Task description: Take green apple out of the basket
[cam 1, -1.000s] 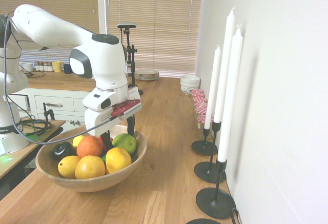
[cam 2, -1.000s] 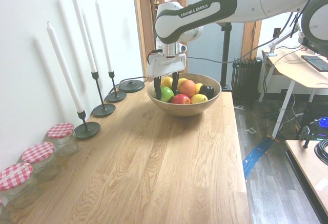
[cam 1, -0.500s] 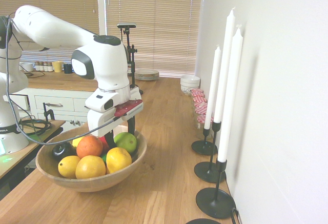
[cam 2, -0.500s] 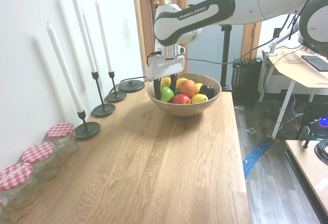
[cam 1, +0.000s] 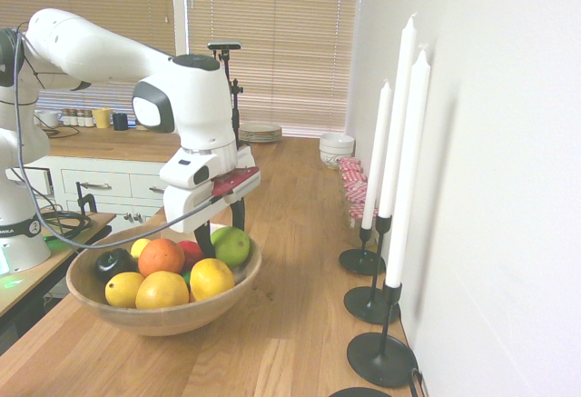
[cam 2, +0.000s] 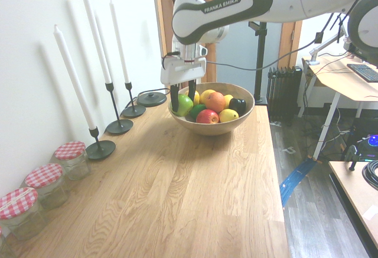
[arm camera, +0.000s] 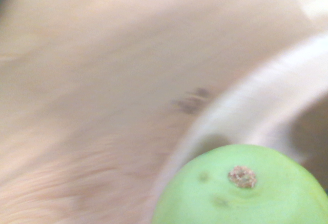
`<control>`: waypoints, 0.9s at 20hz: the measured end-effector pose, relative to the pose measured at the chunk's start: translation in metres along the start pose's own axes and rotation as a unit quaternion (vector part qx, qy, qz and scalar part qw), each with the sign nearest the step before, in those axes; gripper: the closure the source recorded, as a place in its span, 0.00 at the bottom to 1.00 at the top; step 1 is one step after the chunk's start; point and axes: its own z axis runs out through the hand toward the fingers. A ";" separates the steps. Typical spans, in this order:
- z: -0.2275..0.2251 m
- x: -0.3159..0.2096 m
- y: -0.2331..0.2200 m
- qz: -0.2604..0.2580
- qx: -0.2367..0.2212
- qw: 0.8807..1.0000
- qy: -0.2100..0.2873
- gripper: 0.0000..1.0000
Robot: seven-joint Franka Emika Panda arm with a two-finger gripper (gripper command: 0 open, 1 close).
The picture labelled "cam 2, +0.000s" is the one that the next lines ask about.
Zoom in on medium white candle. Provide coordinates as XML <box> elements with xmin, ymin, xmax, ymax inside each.
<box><xmin>109</xmin><ymin>0</ymin><xmax>130</xmax><ymax>84</ymax></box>

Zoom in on black pole stand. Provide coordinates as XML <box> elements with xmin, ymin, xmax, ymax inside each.
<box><xmin>248</xmin><ymin>21</ymin><xmax>268</xmax><ymax>104</ymax></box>

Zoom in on black kettle base cable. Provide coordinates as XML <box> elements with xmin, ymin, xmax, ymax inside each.
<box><xmin>123</xmin><ymin>88</ymin><xmax>172</xmax><ymax>110</ymax></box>

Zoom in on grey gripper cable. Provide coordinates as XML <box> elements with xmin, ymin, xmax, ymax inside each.
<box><xmin>206</xmin><ymin>38</ymin><xmax>322</xmax><ymax>71</ymax></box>

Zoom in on black round kettle base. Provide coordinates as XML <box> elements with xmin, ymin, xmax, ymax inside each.
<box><xmin>137</xmin><ymin>91</ymin><xmax>168</xmax><ymax>107</ymax></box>

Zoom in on yellow fruit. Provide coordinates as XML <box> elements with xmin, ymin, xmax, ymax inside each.
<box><xmin>184</xmin><ymin>90</ymin><xmax>201</xmax><ymax>106</ymax></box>

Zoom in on black oil radiator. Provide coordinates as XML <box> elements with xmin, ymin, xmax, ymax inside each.
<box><xmin>266</xmin><ymin>66</ymin><xmax>303</xmax><ymax>122</ymax></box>

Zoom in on glass jar red checked lid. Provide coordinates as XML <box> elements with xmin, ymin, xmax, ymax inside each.
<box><xmin>0</xmin><ymin>187</ymin><xmax>48</xmax><ymax>241</ymax></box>
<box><xmin>24</xmin><ymin>164</ymin><xmax>69</xmax><ymax>211</ymax></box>
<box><xmin>54</xmin><ymin>141</ymin><xmax>92</xmax><ymax>181</ymax></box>

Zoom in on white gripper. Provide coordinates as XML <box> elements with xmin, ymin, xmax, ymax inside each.
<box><xmin>160</xmin><ymin>57</ymin><xmax>207</xmax><ymax>116</ymax></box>

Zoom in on blue floor tape strip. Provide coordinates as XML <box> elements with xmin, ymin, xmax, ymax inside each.
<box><xmin>279</xmin><ymin>157</ymin><xmax>318</xmax><ymax>206</ymax></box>

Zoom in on coiled black cable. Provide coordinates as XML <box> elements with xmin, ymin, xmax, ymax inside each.
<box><xmin>362</xmin><ymin>159</ymin><xmax>378</xmax><ymax>188</ymax></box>

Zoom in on green apple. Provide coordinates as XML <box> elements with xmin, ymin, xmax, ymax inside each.
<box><xmin>168</xmin><ymin>93</ymin><xmax>194</xmax><ymax>117</ymax></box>

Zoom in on dark purple fruit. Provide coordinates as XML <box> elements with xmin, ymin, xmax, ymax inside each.
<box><xmin>229</xmin><ymin>97</ymin><xmax>247</xmax><ymax>116</ymax></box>

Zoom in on light wooden side table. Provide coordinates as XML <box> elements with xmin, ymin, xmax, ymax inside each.
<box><xmin>328</xmin><ymin>159</ymin><xmax>378</xmax><ymax>256</ymax></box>

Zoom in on green lime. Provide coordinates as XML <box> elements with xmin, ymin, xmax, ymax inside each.
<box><xmin>188</xmin><ymin>103</ymin><xmax>207</xmax><ymax>120</ymax></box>

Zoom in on black candle holder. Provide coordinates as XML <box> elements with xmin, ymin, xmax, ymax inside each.
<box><xmin>105</xmin><ymin>82</ymin><xmax>133</xmax><ymax>136</ymax></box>
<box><xmin>122</xmin><ymin>81</ymin><xmax>146</xmax><ymax>119</ymax></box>
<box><xmin>85</xmin><ymin>126</ymin><xmax>116</xmax><ymax>161</ymax></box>

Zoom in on short white candle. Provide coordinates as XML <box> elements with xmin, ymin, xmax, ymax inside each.
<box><xmin>53</xmin><ymin>24</ymin><xmax>97</xmax><ymax>130</ymax></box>

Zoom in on red apple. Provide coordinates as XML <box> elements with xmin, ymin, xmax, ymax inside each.
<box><xmin>195</xmin><ymin>109</ymin><xmax>220</xmax><ymax>125</ymax></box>

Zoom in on black keyboard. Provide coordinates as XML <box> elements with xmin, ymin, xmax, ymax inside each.
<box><xmin>347</xmin><ymin>63</ymin><xmax>378</xmax><ymax>83</ymax></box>

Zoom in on wooden desk white legs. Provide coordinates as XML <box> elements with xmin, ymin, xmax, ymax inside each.
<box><xmin>301</xmin><ymin>53</ymin><xmax>378</xmax><ymax>162</ymax></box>

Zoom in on tall white candle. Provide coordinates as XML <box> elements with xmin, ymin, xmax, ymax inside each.
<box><xmin>80</xmin><ymin>0</ymin><xmax>112</xmax><ymax>84</ymax></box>

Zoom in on wooden fruit bowl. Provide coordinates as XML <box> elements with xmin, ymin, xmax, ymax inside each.
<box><xmin>168</xmin><ymin>82</ymin><xmax>256</xmax><ymax>136</ymax></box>

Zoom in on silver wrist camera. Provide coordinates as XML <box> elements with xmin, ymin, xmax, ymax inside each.
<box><xmin>179</xmin><ymin>43</ymin><xmax>209</xmax><ymax>63</ymax></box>

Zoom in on orange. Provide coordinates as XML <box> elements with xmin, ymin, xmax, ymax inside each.
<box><xmin>204</xmin><ymin>92</ymin><xmax>227</xmax><ymax>113</ymax></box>

